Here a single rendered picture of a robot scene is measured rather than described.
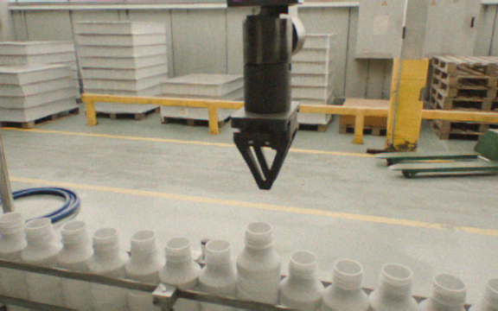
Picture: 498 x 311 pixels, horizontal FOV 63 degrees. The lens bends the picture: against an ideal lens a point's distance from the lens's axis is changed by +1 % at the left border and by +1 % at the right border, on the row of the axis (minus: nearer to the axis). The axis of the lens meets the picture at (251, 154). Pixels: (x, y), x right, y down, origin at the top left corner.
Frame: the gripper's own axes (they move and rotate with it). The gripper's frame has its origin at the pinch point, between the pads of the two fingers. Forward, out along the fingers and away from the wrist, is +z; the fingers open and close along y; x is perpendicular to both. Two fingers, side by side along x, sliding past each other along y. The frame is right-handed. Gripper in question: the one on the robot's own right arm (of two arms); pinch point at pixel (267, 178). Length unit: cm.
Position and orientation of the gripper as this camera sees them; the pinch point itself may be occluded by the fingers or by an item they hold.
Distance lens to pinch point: 52.2
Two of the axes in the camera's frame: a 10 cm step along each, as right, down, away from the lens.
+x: -9.7, -0.7, 2.5
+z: 0.2, 9.5, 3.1
